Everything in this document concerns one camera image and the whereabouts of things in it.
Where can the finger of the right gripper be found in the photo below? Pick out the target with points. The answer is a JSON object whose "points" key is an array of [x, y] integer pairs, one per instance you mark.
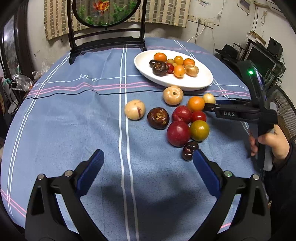
{"points": [[233, 101], [217, 108]]}

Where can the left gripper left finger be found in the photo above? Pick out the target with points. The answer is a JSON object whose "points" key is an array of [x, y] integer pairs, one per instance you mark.
{"points": [[89, 172]]}

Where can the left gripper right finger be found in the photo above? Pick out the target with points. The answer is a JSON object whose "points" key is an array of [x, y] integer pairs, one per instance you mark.
{"points": [[251, 220]]}

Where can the small spotted pale fruit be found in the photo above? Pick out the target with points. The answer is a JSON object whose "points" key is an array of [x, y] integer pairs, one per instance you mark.
{"points": [[209, 98]]}

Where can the red cherry tomato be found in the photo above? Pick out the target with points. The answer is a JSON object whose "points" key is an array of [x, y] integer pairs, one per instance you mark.
{"points": [[198, 116], [170, 68]]}

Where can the green-orange tomato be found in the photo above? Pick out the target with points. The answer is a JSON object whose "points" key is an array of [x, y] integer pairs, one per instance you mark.
{"points": [[199, 130]]}

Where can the smaller red plum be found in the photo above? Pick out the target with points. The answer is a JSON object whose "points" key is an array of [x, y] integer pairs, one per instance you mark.
{"points": [[182, 113]]}

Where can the tan spotted round fruit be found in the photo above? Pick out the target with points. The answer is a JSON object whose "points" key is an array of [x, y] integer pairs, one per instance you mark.
{"points": [[191, 70]]}

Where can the large red plum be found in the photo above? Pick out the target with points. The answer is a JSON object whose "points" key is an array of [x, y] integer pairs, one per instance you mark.
{"points": [[178, 133]]}

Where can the smooth orange fruit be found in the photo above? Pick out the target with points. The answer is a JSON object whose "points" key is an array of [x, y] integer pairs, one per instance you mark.
{"points": [[179, 71]]}

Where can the dark cherry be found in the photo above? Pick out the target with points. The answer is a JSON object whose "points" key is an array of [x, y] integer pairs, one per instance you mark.
{"points": [[152, 63], [188, 150]]}

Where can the mandarin with dark spots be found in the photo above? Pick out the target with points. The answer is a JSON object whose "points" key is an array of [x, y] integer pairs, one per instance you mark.
{"points": [[188, 61]]}

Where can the small orange kumquat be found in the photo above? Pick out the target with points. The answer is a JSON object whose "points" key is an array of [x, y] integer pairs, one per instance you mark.
{"points": [[178, 60]]}

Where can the small green-yellow longan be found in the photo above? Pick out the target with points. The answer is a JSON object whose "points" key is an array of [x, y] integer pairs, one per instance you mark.
{"points": [[170, 61]]}

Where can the large orange mandarin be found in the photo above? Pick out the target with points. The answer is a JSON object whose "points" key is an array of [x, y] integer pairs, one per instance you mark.
{"points": [[160, 57]]}

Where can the pale melon purple stripe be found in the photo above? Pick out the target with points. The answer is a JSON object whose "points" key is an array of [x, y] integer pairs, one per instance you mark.
{"points": [[135, 109]]}

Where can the person's right hand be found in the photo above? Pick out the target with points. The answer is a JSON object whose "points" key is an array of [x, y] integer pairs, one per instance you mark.
{"points": [[277, 141]]}

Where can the round orange fruit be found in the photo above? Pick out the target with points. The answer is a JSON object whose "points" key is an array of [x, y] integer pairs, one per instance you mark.
{"points": [[196, 103]]}

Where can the cardboard box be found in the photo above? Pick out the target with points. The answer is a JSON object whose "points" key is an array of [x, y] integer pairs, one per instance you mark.
{"points": [[286, 113]]}

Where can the white round plate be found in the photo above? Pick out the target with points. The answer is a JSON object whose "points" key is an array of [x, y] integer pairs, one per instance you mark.
{"points": [[188, 83]]}

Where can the beige passion fruit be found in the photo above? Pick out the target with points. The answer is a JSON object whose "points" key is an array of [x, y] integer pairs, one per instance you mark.
{"points": [[173, 95]]}

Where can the black equipment shelf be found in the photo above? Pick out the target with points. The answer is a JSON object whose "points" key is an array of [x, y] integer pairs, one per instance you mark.
{"points": [[269, 80]]}

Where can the computer monitor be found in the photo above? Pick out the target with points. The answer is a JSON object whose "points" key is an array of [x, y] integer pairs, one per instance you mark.
{"points": [[262, 61]]}

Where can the black hat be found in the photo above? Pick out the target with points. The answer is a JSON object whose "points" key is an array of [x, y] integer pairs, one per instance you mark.
{"points": [[228, 51]]}

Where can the black speaker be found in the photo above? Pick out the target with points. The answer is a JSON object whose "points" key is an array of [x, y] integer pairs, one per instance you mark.
{"points": [[275, 48]]}

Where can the blue striped tablecloth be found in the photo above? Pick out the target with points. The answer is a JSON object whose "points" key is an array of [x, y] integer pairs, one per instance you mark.
{"points": [[145, 190]]}

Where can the black framed goldfish screen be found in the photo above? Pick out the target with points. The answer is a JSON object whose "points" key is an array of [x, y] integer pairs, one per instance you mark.
{"points": [[76, 50]]}

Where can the clear plastic bag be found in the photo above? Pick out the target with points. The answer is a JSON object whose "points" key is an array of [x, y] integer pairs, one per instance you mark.
{"points": [[21, 83]]}

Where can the dark framed painting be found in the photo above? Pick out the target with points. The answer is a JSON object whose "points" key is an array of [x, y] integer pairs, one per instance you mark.
{"points": [[15, 51]]}

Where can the wall power strip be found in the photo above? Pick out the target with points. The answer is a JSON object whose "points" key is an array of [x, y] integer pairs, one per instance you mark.
{"points": [[208, 22]]}

